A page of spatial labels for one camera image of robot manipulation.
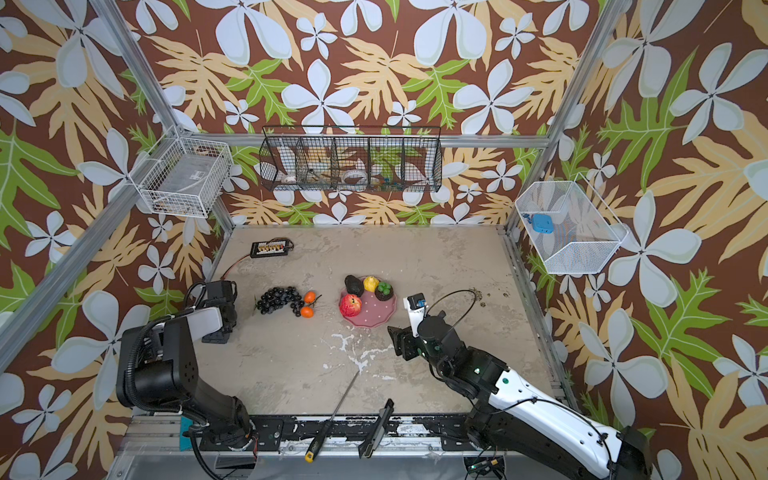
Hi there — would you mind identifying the pink dotted plate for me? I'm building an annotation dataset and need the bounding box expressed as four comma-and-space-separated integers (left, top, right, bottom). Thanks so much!
338, 290, 398, 328

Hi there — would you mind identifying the black grape bunch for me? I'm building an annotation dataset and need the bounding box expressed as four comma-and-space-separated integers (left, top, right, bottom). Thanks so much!
254, 286, 306, 317

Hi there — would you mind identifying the red tomato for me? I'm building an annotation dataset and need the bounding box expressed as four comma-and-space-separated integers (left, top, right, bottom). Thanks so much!
339, 293, 363, 318

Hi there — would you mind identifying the yellow pear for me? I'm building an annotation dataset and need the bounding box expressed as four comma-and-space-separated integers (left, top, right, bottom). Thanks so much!
363, 276, 380, 293

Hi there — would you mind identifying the dark avocado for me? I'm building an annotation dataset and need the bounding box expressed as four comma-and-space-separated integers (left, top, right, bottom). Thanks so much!
344, 275, 365, 298

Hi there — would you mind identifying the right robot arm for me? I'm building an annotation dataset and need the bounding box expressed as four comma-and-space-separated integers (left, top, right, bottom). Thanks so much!
387, 315, 652, 479

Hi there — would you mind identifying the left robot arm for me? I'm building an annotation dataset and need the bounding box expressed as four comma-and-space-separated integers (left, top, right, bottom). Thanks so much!
116, 280, 253, 450

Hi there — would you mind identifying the blue object in basket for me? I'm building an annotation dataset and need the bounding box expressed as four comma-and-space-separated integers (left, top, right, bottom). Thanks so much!
527, 213, 555, 234

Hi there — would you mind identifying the white mesh basket right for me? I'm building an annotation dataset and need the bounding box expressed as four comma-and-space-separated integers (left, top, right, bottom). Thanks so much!
515, 176, 629, 276

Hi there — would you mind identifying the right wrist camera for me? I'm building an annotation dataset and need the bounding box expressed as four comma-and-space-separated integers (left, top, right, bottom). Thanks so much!
403, 293, 427, 338

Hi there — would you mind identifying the black mounting rail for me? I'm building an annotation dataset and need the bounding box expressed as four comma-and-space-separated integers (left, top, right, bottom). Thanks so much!
250, 413, 475, 454

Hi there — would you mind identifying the black clamp bracket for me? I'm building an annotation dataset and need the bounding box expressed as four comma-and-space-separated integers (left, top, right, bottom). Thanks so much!
358, 398, 394, 459

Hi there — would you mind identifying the white wire basket left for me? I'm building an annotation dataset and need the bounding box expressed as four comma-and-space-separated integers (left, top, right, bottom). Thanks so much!
132, 131, 233, 218

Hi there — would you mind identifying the yellow handled screwdriver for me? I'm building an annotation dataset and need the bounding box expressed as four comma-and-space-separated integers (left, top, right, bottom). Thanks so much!
304, 372, 360, 463

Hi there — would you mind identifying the black wire basket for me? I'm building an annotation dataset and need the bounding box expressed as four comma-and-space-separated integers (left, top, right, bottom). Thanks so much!
256, 125, 444, 193

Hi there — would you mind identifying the teal handled tool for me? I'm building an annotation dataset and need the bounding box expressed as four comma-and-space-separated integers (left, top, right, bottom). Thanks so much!
179, 416, 193, 452

